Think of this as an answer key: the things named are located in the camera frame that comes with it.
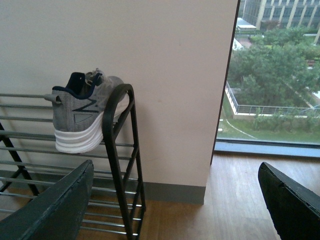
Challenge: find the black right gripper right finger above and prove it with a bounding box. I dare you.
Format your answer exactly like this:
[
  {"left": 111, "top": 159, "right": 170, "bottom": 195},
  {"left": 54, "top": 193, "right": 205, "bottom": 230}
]
[{"left": 258, "top": 162, "right": 320, "bottom": 240}]

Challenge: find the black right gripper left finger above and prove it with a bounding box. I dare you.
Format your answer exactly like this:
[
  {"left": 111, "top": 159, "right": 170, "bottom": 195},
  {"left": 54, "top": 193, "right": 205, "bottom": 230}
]
[{"left": 0, "top": 160, "right": 94, "bottom": 240}]

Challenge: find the grey sneaker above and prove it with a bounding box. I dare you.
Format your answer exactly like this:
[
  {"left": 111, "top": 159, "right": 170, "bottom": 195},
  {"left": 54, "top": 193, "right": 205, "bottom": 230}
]
[{"left": 44, "top": 69, "right": 123, "bottom": 154}]

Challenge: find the black metal shoe rack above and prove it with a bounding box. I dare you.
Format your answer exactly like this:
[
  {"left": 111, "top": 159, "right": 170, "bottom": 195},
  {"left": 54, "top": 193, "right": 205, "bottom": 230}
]
[{"left": 0, "top": 84, "right": 146, "bottom": 240}]

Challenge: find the right window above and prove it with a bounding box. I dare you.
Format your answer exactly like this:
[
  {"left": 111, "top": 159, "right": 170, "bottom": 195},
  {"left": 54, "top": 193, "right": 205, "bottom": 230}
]
[{"left": 214, "top": 0, "right": 320, "bottom": 158}]

